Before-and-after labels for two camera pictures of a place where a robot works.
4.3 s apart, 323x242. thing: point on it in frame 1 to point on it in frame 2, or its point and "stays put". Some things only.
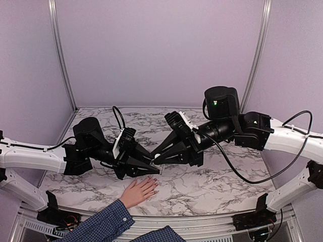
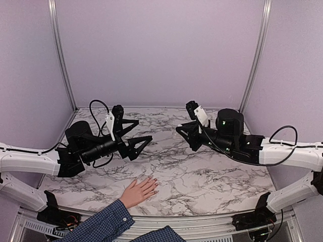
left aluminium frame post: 53,8 stays put
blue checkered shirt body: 165,234 stays put
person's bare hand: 137,191 stays put
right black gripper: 189,150 to 191,128
